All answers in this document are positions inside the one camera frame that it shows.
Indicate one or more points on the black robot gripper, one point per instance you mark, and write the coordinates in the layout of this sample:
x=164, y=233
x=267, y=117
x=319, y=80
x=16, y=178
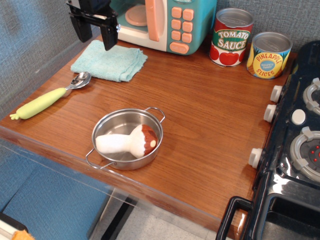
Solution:
x=84, y=13

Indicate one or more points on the light blue cloth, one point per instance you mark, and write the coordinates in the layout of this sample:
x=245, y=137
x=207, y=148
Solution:
x=119, y=64

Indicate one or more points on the orange microwave turntable plate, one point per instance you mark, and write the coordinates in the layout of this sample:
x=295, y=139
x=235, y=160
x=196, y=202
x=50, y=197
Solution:
x=137, y=16

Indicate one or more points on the teal toy microwave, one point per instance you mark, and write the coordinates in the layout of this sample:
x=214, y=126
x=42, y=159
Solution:
x=173, y=26

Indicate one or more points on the small steel pot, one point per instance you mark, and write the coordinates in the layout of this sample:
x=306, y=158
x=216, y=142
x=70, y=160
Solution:
x=123, y=121

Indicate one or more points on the plush mushroom toy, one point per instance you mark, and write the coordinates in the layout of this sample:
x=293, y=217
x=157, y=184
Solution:
x=140, y=142

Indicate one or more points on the tomato sauce can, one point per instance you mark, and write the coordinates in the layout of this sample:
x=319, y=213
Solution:
x=231, y=32

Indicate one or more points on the pineapple slices can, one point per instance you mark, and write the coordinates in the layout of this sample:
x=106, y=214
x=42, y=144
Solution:
x=268, y=54

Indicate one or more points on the white stove knob top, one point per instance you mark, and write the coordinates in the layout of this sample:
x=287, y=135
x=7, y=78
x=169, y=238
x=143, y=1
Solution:
x=276, y=93

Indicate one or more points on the white stove knob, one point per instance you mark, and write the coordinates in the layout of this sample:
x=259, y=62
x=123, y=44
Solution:
x=269, y=113
x=254, y=157
x=276, y=93

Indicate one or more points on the white stove knob middle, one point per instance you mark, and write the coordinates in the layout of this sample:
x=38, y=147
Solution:
x=269, y=113

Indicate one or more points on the white stove knob bottom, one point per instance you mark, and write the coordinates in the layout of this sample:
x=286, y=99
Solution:
x=254, y=157

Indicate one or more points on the orange fuzzy object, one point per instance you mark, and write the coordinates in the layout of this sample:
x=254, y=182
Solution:
x=22, y=235

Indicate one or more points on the white round stove button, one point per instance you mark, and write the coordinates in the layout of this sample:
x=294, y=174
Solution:
x=298, y=117

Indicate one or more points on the grey front stove burner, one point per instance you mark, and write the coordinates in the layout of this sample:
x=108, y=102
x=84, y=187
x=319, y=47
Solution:
x=305, y=153

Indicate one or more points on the black toy stove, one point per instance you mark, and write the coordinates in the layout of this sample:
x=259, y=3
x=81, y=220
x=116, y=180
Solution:
x=285, y=203

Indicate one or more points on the spoon with green handle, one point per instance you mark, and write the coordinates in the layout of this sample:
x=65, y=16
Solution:
x=44, y=101

